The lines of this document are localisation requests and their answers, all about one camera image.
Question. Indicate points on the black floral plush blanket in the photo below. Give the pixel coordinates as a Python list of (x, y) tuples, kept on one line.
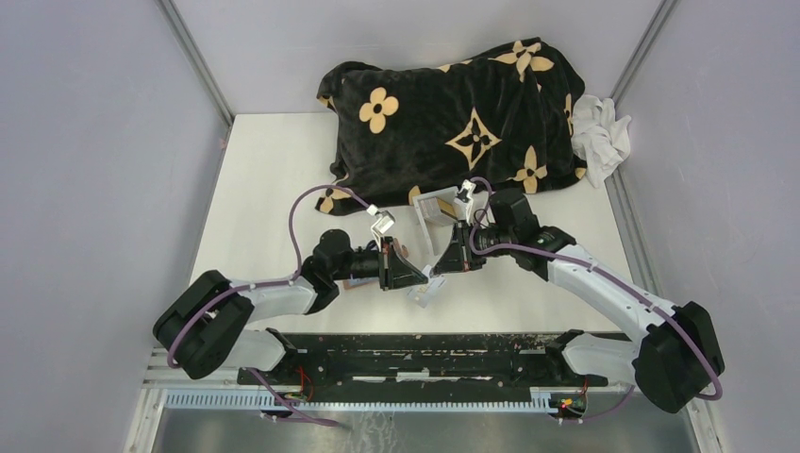
[(505, 115)]

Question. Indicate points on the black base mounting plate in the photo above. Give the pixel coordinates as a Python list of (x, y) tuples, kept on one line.
[(425, 368)]

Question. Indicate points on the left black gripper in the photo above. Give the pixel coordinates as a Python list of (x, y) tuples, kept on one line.
[(395, 272)]

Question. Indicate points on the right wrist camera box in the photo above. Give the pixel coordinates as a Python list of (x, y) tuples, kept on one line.
[(464, 201)]

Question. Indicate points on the stack of credit cards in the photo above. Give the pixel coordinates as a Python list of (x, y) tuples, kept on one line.
[(438, 212)]

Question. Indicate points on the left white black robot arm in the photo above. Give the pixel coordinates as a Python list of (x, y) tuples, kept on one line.
[(207, 327)]

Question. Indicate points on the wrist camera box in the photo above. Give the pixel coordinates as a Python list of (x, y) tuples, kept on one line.
[(464, 201), (383, 222)]

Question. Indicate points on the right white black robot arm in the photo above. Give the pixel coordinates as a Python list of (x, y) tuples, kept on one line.
[(670, 352)]

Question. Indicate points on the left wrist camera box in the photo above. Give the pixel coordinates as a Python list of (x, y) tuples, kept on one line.
[(383, 222)]

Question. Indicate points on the white plastic card tray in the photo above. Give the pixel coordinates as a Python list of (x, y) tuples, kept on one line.
[(434, 240)]

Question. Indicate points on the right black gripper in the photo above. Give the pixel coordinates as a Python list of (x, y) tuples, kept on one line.
[(459, 256)]

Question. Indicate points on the white crumpled cloth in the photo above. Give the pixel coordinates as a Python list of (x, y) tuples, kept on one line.
[(600, 137)]

